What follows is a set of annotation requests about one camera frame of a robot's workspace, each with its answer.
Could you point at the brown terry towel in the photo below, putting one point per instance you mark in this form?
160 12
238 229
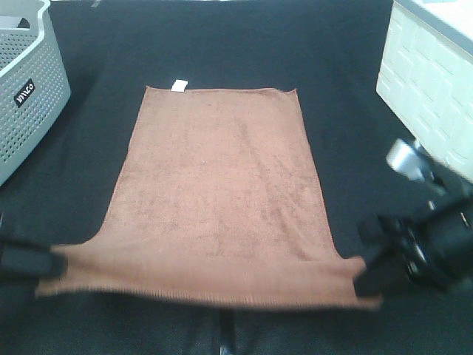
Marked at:
218 202

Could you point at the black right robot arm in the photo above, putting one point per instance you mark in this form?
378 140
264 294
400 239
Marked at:
449 186

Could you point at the black tape strip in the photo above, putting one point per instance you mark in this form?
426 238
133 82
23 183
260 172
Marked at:
227 342

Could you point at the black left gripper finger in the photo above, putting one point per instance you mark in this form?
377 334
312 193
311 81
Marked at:
24 261

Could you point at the white plastic bin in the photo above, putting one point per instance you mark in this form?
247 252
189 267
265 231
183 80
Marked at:
425 77

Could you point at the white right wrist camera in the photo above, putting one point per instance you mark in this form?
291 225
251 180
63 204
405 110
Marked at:
410 159

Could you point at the grey perforated laundry basket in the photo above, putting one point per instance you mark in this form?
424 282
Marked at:
34 84

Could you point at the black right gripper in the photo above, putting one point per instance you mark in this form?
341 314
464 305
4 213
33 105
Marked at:
432 248

